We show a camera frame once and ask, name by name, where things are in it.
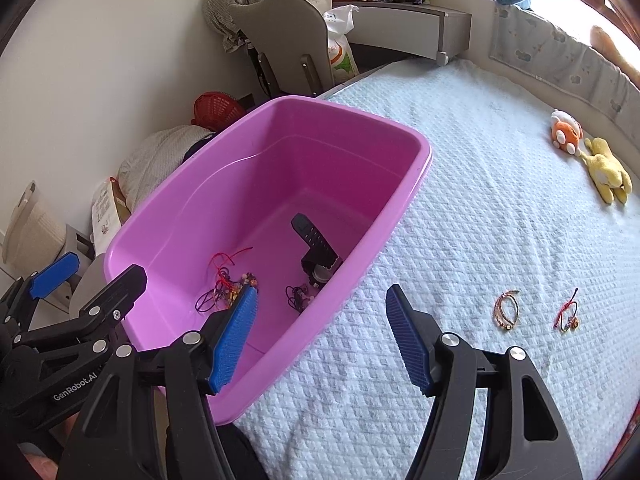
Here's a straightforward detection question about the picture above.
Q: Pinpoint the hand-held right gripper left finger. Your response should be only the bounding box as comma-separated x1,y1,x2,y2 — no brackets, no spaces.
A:
56,285,259,480

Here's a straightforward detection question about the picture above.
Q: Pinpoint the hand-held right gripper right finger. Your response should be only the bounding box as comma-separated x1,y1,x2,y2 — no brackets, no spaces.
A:
385,284,583,480

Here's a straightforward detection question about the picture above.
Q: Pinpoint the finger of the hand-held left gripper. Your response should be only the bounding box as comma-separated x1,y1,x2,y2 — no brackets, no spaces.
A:
0,252,82,333
15,264,148,357

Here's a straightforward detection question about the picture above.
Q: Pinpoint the gold chain flower necklace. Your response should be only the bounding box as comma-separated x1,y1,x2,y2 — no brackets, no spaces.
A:
195,280,238,317

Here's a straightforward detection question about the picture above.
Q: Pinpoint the multicolour beaded bracelet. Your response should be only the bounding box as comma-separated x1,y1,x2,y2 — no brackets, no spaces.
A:
227,270,261,306

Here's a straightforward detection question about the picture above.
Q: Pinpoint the black cord necklace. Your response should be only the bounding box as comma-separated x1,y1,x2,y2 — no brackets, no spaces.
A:
285,282,317,315

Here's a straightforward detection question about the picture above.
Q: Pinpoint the red string bracelet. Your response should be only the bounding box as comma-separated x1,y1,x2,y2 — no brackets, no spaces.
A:
209,246,254,286

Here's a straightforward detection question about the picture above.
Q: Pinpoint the gold bangle bracelet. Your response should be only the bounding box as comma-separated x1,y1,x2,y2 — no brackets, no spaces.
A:
493,288,521,331

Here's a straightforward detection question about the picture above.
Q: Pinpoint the red cord charm bracelet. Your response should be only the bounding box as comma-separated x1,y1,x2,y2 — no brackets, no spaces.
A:
553,287,582,333

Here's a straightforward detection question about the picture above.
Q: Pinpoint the pink plastic tub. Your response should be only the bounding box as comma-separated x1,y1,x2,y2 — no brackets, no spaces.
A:
102,96,434,426

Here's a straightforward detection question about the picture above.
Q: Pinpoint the person's left hand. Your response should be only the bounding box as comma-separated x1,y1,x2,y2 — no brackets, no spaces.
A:
20,422,81,480

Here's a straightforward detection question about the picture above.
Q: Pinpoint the beige ribbed basket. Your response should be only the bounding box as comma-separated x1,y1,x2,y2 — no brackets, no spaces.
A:
0,180,68,278

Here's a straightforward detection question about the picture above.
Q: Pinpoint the white printed package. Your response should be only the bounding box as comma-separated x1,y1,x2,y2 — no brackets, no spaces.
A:
91,177,133,253

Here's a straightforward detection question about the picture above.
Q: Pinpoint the black handheld device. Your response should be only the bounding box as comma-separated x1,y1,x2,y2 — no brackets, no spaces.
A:
291,212,344,289

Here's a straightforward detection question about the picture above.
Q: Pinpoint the grey dotted cushion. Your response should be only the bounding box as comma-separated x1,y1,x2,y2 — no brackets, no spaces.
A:
118,125,216,211

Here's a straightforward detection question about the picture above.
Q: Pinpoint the light blue quilted blanket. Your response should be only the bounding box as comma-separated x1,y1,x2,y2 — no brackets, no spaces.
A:
232,57,640,480

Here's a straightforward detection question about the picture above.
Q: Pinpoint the red plastic basket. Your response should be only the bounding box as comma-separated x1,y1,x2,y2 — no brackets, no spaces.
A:
192,91,247,128

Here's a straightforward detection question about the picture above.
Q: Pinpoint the orange plush toy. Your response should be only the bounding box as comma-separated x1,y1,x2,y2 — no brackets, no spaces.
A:
549,109,584,153

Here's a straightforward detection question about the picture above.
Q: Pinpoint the yellow plush toy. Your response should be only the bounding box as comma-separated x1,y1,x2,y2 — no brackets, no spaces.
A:
579,136,633,206

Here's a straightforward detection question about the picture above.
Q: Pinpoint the white printed sack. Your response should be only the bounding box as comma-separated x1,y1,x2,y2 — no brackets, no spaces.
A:
327,35,361,81

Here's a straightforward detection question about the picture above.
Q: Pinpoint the grey cloth hat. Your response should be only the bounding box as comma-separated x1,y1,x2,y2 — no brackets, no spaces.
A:
204,0,281,53

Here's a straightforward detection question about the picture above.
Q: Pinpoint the grey chair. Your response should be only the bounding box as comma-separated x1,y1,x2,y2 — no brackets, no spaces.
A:
232,0,337,100

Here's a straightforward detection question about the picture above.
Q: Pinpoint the grey desk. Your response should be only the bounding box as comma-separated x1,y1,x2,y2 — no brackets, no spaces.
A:
330,0,473,67

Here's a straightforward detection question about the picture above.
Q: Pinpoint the white plastic bag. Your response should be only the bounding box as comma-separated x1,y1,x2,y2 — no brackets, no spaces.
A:
322,4,359,38

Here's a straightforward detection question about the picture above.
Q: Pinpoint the grey padded bed bumper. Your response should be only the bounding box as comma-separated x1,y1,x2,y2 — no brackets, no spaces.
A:
487,2,640,126

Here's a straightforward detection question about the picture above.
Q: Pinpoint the large tan teddy bear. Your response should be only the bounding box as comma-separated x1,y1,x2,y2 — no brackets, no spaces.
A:
589,25,618,58

